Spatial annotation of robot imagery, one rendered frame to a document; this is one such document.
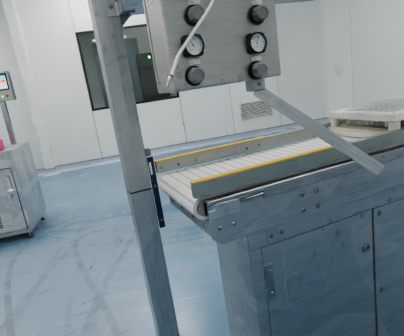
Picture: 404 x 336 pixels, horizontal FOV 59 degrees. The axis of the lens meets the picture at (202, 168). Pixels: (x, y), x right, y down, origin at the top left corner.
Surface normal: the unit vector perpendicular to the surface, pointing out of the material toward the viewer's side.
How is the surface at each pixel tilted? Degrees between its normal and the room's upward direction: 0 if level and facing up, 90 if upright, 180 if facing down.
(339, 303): 90
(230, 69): 90
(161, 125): 90
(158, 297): 90
